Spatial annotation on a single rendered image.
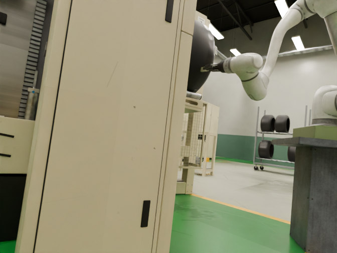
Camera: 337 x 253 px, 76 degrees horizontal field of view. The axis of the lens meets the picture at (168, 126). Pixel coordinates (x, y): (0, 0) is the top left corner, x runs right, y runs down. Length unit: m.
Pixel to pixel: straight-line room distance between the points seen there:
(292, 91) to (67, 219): 12.80
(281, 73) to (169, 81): 12.89
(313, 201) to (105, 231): 1.24
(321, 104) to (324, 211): 0.64
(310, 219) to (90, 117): 1.36
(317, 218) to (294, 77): 11.92
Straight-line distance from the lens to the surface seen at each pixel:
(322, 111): 1.66
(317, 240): 1.64
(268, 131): 7.14
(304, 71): 13.29
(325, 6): 1.53
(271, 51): 1.44
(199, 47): 1.52
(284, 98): 13.06
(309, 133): 1.55
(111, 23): 0.65
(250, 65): 1.21
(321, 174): 1.57
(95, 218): 0.62
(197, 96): 1.62
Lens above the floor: 0.54
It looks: 4 degrees up
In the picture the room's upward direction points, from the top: 6 degrees clockwise
